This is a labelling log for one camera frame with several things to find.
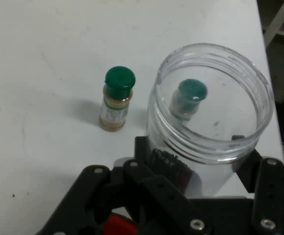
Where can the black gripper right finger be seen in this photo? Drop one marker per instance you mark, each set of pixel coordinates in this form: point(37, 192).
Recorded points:
point(269, 191)

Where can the clear plastic jar black granules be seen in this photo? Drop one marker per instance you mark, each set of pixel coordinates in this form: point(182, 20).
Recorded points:
point(164, 127)

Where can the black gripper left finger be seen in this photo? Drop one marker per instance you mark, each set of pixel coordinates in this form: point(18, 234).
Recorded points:
point(88, 191)

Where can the red bowl black granules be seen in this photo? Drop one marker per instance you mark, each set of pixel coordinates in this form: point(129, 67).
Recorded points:
point(117, 225)

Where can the green-capped spice bottle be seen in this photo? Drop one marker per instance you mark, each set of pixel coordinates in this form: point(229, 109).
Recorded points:
point(192, 90)
point(117, 80)

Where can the white slanted furniture leg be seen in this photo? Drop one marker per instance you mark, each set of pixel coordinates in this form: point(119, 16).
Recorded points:
point(275, 24)

